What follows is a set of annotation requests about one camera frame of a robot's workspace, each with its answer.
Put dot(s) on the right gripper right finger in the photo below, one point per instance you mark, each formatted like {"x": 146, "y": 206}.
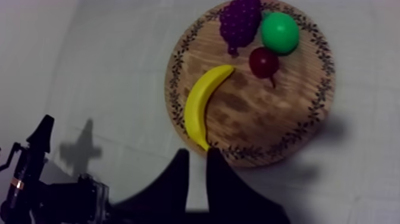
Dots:
{"x": 228, "y": 197}

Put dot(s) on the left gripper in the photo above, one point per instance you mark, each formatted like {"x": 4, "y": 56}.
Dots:
{"x": 23, "y": 187}

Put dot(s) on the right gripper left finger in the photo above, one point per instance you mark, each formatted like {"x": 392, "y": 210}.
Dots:
{"x": 170, "y": 190}

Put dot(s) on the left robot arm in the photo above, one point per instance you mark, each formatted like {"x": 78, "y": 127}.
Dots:
{"x": 79, "y": 200}

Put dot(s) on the round wooden board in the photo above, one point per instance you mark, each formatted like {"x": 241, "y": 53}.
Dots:
{"x": 265, "y": 119}

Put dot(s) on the yellow toy banana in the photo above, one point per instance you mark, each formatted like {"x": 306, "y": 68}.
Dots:
{"x": 200, "y": 100}

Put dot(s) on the small red fruit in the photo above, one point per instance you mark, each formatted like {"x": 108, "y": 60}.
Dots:
{"x": 263, "y": 62}

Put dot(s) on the green toy pear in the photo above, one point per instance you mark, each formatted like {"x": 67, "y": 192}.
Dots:
{"x": 279, "y": 33}

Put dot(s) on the purple toy grapes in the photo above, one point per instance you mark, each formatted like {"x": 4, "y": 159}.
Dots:
{"x": 239, "y": 25}

